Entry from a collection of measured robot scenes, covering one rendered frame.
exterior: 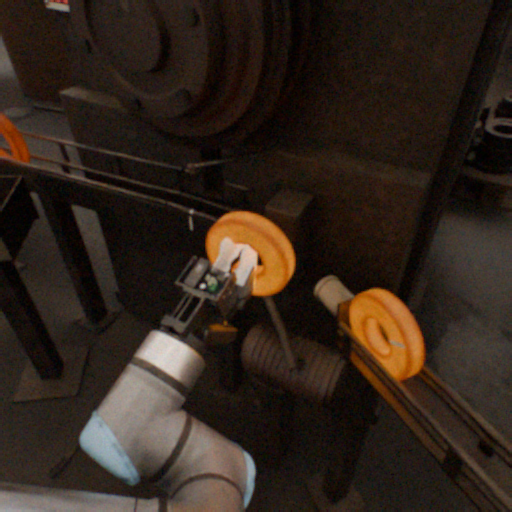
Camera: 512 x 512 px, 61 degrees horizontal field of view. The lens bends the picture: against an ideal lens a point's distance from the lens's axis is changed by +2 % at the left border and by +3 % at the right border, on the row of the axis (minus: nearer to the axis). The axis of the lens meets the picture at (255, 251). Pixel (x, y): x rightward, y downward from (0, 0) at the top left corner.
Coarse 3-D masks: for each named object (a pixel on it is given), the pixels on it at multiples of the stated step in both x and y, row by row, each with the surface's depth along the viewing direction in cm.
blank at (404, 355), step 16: (352, 304) 78; (368, 304) 73; (384, 304) 70; (400, 304) 70; (352, 320) 80; (368, 320) 76; (384, 320) 70; (400, 320) 68; (368, 336) 77; (400, 336) 68; (416, 336) 68; (384, 352) 75; (400, 352) 69; (416, 352) 68; (400, 368) 70; (416, 368) 70
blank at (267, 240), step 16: (224, 224) 69; (240, 224) 67; (256, 224) 66; (272, 224) 68; (208, 240) 73; (240, 240) 69; (256, 240) 67; (272, 240) 66; (288, 240) 68; (272, 256) 68; (288, 256) 68; (256, 272) 73; (272, 272) 70; (288, 272) 69; (256, 288) 74; (272, 288) 72
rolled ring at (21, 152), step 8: (0, 112) 125; (0, 120) 123; (8, 120) 124; (0, 128) 124; (8, 128) 124; (16, 128) 125; (8, 136) 124; (16, 136) 125; (16, 144) 125; (24, 144) 127; (0, 152) 135; (16, 152) 127; (24, 152) 128; (24, 160) 130
